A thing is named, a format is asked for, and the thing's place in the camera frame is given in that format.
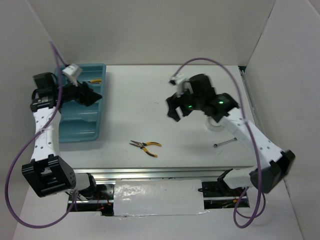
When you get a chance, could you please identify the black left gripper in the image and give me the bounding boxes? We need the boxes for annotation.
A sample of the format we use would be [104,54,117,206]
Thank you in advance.
[54,75,103,107]

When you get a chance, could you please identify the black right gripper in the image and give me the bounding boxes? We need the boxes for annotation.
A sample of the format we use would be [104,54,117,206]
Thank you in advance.
[165,83,203,122]

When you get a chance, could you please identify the small yellow needle-nose pliers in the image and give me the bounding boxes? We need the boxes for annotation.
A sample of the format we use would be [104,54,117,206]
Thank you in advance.
[89,78,102,84]

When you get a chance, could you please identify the white tape roll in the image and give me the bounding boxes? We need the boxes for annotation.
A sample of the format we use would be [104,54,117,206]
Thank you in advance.
[205,116,225,133]

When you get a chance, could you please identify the large yellow needle-nose pliers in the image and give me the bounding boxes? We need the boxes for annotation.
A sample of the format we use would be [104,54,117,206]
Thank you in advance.
[129,140,162,158]

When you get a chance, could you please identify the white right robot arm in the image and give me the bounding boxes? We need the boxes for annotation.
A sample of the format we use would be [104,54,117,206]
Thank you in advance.
[166,73,296,196]

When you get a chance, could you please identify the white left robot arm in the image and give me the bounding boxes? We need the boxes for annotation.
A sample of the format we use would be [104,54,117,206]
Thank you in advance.
[21,72,102,198]

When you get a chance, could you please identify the blue plastic organizer tray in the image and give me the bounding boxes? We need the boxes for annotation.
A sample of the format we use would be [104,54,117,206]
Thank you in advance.
[54,63,107,143]

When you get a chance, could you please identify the short combination wrench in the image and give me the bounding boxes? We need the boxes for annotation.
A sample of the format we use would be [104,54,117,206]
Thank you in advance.
[213,137,238,148]

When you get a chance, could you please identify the white cover sheet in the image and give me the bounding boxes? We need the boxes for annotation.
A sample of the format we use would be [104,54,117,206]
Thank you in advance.
[113,179,205,217]

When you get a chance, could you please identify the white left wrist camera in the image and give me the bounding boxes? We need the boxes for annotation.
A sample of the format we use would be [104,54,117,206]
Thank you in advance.
[62,63,83,87]

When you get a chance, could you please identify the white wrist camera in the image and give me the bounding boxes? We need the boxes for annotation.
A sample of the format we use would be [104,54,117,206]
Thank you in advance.
[169,73,189,98]
[62,63,83,87]

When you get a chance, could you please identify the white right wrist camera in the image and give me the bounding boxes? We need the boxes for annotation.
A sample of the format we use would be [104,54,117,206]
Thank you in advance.
[169,73,189,98]

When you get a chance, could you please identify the aluminium rail frame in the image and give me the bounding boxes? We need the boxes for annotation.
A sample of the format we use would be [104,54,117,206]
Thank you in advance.
[58,65,262,216]

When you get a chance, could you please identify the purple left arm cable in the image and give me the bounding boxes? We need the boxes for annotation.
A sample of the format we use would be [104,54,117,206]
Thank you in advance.
[4,40,77,230]

